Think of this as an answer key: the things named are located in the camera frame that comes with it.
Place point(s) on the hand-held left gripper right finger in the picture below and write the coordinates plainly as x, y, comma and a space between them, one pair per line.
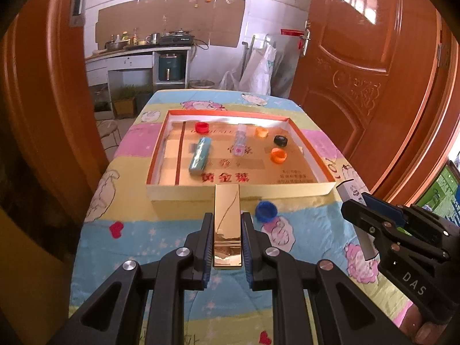
249, 251

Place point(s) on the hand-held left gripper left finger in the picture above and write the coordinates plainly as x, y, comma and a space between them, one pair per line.
207, 251

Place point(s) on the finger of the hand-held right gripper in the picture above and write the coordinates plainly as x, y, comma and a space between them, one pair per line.
359, 215
386, 208

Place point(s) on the white rectangular box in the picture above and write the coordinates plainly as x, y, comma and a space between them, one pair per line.
350, 190

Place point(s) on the shiny gold rectangular box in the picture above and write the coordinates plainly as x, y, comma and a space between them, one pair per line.
227, 222

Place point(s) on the shallow cardboard box tray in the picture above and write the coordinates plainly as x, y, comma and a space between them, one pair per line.
251, 172

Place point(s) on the black bottle cap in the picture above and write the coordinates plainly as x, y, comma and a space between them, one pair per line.
281, 141

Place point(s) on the small orange bottle cap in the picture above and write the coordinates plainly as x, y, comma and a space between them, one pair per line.
262, 132

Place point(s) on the red bottle cap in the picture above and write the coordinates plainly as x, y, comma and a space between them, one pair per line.
202, 127

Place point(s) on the person's right hand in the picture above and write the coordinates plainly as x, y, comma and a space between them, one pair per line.
418, 325

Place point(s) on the blue bottle cap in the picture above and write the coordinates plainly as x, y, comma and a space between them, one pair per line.
266, 211

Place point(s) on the cartoon sheep printed blanket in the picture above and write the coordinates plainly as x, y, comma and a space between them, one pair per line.
305, 230

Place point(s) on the green printed board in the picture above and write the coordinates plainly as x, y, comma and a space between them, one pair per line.
444, 190

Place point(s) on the teal tube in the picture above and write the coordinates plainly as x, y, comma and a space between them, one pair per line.
199, 155

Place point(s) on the large orange bottle cap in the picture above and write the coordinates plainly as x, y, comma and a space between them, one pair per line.
279, 155

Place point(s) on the carved orange wooden door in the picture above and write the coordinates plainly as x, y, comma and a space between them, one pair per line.
359, 61

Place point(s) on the round metal stool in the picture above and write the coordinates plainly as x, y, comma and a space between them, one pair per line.
107, 128

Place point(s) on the metal door hinge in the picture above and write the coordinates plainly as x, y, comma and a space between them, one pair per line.
444, 55

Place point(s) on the wooden crate with plants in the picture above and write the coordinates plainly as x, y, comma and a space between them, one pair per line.
124, 106

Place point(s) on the round grey basin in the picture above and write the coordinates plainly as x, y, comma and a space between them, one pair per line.
202, 84

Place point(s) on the small white plastic bag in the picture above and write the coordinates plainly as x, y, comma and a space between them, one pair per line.
229, 82

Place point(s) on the large white woven sack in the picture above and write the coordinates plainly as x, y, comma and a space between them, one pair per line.
258, 70

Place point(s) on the yellow wooden furniture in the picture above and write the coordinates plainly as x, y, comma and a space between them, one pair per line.
28, 287

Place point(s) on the teal air fryer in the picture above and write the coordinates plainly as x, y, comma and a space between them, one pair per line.
170, 67

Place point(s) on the red paper strip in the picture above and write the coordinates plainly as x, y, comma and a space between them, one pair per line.
291, 32

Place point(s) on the white kitchen counter cabinet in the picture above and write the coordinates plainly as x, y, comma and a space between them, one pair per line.
133, 63

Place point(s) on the black gas stove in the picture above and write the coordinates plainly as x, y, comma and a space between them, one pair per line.
178, 39

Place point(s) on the dark cooking pot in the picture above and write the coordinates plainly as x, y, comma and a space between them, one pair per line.
116, 45

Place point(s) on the orange door with lock plate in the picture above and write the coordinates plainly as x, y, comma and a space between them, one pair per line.
43, 97

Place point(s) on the sauce bottle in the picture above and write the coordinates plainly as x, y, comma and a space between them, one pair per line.
135, 37

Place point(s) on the metal lock plate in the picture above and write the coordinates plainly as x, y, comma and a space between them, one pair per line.
78, 1

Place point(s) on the orange door frame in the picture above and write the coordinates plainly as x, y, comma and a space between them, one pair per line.
427, 122

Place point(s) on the brown cardboard wall sheet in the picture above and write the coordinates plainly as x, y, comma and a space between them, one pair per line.
179, 18

